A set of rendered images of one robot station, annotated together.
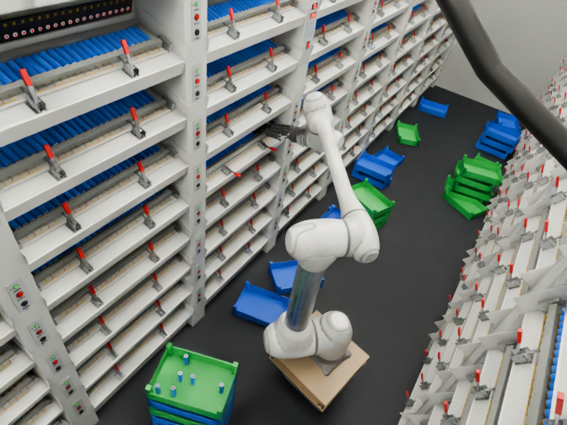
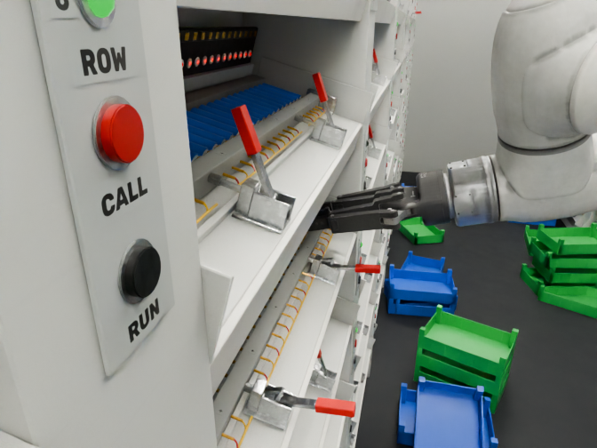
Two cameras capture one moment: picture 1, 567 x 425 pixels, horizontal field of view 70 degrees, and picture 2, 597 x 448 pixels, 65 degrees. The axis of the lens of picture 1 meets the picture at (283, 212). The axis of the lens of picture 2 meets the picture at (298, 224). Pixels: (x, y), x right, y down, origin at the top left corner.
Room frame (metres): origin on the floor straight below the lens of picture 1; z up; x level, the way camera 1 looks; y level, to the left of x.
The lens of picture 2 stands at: (1.06, 0.33, 1.26)
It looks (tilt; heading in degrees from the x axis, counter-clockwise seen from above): 23 degrees down; 347
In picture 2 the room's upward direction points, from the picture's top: straight up
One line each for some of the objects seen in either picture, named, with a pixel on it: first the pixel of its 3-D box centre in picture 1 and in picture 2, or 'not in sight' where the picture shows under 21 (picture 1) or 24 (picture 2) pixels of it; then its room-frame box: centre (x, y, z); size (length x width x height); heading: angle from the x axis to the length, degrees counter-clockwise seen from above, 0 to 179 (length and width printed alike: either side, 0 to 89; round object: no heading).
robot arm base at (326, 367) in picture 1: (330, 346); not in sight; (1.02, -0.34, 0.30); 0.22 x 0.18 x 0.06; 138
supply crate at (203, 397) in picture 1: (193, 379); not in sight; (0.68, 0.22, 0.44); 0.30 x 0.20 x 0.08; 84
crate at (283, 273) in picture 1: (295, 274); not in sight; (1.62, -0.15, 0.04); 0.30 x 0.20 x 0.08; 114
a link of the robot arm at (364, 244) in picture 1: (359, 238); not in sight; (1.02, -0.28, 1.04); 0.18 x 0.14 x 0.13; 19
